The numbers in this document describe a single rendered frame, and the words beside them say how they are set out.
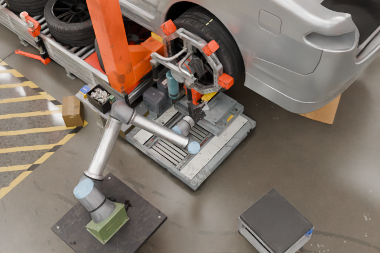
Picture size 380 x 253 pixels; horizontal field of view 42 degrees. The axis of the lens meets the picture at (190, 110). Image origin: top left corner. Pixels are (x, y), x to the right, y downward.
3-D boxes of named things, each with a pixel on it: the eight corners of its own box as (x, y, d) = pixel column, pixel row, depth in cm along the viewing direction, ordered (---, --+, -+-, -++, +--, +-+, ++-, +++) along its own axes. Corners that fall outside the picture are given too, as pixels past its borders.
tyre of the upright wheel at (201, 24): (265, 61, 362) (208, -10, 354) (245, 81, 352) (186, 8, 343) (223, 83, 421) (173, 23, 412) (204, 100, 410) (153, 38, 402)
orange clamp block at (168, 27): (177, 29, 367) (171, 18, 364) (171, 34, 363) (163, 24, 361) (173, 30, 373) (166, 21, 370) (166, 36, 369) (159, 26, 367)
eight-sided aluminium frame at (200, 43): (223, 99, 386) (223, 49, 343) (217, 104, 383) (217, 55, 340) (171, 68, 409) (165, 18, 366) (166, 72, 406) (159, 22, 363)
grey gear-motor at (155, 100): (190, 98, 452) (188, 73, 425) (159, 127, 434) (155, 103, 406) (176, 89, 460) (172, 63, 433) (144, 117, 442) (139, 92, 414)
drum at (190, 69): (202, 70, 379) (202, 57, 367) (184, 86, 369) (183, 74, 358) (188, 61, 385) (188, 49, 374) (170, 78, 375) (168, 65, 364)
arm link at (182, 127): (176, 140, 367) (168, 129, 365) (187, 129, 373) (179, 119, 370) (182, 139, 359) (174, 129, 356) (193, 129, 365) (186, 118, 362)
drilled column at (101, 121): (115, 130, 445) (106, 100, 412) (107, 137, 440) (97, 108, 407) (107, 125, 449) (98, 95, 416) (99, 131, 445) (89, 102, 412)
